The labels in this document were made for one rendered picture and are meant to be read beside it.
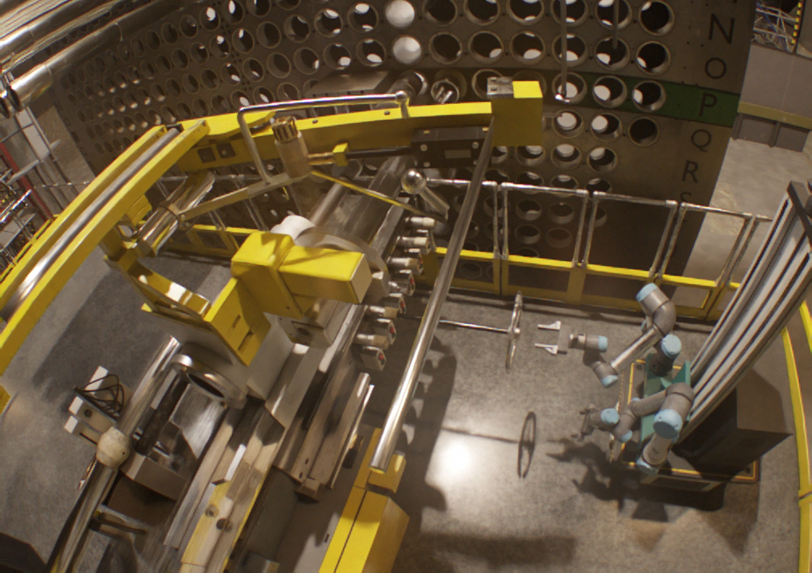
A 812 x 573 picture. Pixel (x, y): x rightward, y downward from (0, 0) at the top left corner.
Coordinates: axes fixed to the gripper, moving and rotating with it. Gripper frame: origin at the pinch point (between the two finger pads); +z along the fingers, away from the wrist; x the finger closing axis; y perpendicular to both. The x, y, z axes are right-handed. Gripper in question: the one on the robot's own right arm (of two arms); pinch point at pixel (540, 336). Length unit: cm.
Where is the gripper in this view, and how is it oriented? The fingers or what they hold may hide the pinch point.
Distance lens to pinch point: 195.7
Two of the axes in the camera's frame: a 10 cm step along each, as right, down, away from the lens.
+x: 2.7, -8.5, 4.5
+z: -9.4, -1.1, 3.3
